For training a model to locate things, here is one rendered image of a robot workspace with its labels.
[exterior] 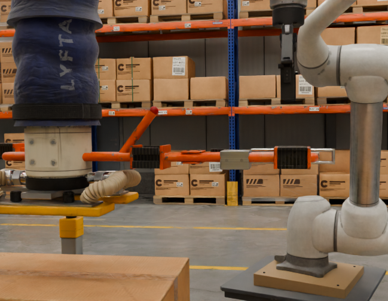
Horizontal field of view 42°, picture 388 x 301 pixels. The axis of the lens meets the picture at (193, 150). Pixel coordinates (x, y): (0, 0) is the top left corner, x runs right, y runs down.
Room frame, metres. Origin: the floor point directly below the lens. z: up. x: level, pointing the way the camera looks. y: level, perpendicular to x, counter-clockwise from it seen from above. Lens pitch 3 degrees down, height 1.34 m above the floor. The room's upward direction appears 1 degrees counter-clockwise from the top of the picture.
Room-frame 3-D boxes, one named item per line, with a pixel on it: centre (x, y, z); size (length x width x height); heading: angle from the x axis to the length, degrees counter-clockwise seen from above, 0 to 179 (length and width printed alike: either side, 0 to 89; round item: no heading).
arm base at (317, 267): (1.93, -0.41, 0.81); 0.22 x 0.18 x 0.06; 56
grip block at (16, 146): (1.65, 0.59, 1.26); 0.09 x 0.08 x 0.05; 168
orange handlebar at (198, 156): (1.41, 0.14, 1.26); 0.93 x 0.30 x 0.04; 78
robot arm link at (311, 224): (1.91, -0.44, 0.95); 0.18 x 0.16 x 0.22; 69
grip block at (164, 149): (1.29, 0.11, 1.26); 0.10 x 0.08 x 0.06; 168
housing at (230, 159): (1.24, -0.10, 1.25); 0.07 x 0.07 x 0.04; 78
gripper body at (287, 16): (1.22, -0.23, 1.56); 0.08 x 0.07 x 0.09; 167
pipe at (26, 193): (1.34, 0.35, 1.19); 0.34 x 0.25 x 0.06; 78
